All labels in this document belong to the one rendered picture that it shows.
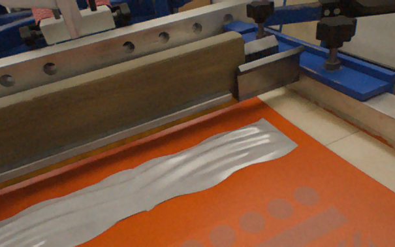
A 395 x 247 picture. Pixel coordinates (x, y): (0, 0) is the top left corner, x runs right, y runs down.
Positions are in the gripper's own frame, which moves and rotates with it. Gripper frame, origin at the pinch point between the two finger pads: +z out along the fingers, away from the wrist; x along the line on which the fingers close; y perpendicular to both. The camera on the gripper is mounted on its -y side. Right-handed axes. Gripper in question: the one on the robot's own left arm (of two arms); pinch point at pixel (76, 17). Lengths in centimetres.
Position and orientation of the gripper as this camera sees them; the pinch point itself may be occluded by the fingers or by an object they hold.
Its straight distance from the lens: 33.3
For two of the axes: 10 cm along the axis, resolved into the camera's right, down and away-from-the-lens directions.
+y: -9.0, 3.5, -2.5
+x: 4.0, 4.6, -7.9
